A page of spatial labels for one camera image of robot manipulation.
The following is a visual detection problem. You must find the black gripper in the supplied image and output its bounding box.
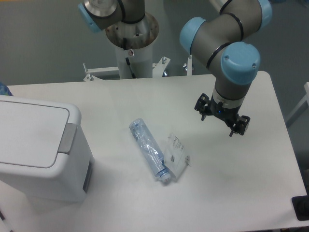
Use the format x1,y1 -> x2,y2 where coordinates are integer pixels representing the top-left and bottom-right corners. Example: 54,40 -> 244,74
194,93 -> 251,137

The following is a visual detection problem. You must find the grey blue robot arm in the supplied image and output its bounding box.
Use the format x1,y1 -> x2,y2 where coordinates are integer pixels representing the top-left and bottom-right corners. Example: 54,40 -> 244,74
78,0 -> 272,135

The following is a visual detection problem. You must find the white trash can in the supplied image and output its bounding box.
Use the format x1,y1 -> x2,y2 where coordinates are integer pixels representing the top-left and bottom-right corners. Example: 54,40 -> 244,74
0,96 -> 94,202

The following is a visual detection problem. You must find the clear plastic bag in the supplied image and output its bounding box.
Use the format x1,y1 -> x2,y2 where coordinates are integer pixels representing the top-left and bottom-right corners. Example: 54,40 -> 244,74
164,133 -> 191,181

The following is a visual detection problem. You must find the crushed clear plastic bottle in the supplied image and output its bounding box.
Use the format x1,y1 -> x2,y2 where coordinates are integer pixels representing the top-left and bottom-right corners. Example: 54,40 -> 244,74
129,118 -> 171,184

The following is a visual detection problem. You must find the blue green patterned object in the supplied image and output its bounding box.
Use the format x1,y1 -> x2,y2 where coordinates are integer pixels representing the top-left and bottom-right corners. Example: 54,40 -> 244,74
0,82 -> 14,96

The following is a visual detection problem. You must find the white pedestal base frame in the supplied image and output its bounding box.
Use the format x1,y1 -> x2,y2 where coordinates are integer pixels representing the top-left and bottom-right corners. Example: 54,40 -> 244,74
83,55 -> 195,82

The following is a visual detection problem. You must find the white frame at right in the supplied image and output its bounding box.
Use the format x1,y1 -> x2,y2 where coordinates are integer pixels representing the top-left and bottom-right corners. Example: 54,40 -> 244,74
285,82 -> 309,128

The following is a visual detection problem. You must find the black cable on pedestal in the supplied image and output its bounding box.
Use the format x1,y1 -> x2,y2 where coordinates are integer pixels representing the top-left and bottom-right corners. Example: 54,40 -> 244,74
122,37 -> 136,79

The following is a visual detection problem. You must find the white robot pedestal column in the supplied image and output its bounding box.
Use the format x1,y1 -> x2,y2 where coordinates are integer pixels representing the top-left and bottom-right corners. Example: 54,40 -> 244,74
105,13 -> 159,78

